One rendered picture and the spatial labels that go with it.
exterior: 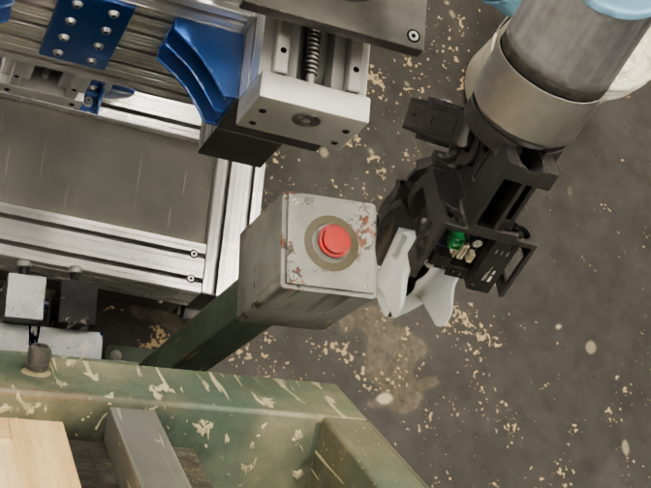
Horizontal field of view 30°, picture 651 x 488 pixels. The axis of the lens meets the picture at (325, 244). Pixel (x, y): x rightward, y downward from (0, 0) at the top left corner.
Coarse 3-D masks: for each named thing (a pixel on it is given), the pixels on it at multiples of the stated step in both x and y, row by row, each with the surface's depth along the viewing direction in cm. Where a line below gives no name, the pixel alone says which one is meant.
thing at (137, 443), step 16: (112, 416) 127; (128, 416) 127; (144, 416) 128; (112, 432) 125; (128, 432) 123; (144, 432) 124; (160, 432) 125; (112, 448) 124; (128, 448) 119; (144, 448) 120; (160, 448) 120; (112, 464) 123; (128, 464) 117; (144, 464) 116; (160, 464) 117; (176, 464) 118; (128, 480) 116; (144, 480) 112; (160, 480) 113; (176, 480) 114
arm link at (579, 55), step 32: (544, 0) 72; (576, 0) 71; (608, 0) 70; (640, 0) 70; (512, 32) 75; (544, 32) 73; (576, 32) 71; (608, 32) 71; (640, 32) 72; (512, 64) 75; (544, 64) 73; (576, 64) 73; (608, 64) 73; (576, 96) 74
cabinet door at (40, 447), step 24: (0, 432) 122; (24, 432) 123; (48, 432) 124; (0, 456) 117; (24, 456) 117; (48, 456) 118; (72, 456) 120; (0, 480) 112; (24, 480) 112; (48, 480) 113; (72, 480) 114
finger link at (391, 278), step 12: (396, 240) 88; (408, 240) 87; (396, 252) 89; (384, 264) 90; (396, 264) 89; (408, 264) 87; (384, 276) 90; (396, 276) 88; (384, 288) 90; (396, 288) 88; (384, 300) 92; (396, 300) 87; (384, 312) 93; (396, 312) 87
